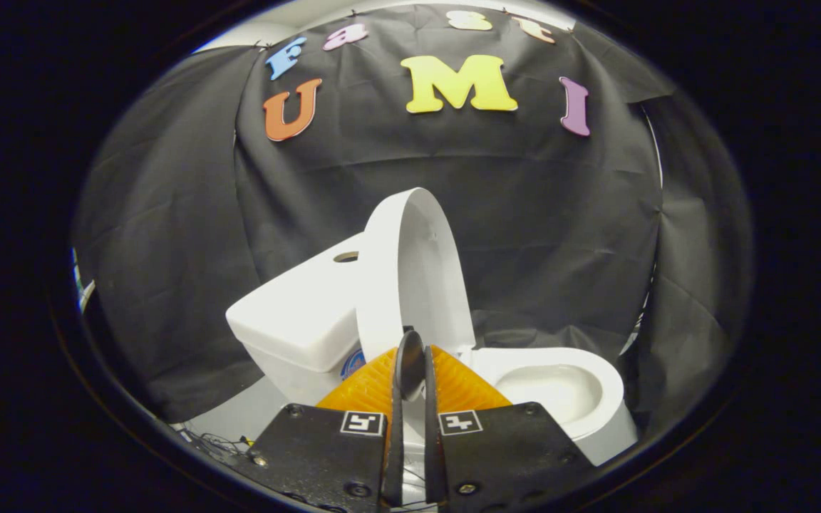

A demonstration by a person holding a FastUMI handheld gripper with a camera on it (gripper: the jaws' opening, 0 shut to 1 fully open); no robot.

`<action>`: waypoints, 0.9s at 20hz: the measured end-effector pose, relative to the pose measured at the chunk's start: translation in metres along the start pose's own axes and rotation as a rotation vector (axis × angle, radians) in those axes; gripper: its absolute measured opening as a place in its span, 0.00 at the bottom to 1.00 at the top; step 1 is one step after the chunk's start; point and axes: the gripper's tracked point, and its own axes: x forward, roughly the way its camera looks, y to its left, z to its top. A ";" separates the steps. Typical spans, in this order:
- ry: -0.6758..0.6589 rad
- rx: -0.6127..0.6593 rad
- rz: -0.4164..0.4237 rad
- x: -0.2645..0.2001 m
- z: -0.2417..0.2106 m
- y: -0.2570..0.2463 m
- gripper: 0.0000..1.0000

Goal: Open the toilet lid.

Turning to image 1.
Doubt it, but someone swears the thin black cable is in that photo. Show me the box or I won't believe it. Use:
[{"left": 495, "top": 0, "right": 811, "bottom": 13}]
[{"left": 181, "top": 426, "right": 256, "bottom": 458}]

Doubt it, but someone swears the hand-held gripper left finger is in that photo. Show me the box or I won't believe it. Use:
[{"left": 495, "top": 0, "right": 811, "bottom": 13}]
[{"left": 245, "top": 346, "right": 406, "bottom": 511}]

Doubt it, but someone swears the white toilet lid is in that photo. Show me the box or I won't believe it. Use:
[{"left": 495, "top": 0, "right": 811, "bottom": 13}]
[{"left": 356, "top": 187, "right": 477, "bottom": 366}]

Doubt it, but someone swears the dark round lid pull tab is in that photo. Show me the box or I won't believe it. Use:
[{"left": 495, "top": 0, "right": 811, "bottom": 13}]
[{"left": 394, "top": 329, "right": 427, "bottom": 402}]

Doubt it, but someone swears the white toilet bowl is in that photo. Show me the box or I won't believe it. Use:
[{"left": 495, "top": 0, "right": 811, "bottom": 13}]
[{"left": 410, "top": 347, "right": 639, "bottom": 468}]

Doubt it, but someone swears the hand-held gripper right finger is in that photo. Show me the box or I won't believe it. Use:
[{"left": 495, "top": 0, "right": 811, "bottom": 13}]
[{"left": 423, "top": 346, "right": 595, "bottom": 508}]

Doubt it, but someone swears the black backdrop cloth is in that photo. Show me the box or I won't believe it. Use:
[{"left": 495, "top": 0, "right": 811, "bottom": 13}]
[{"left": 72, "top": 4, "right": 755, "bottom": 437}]

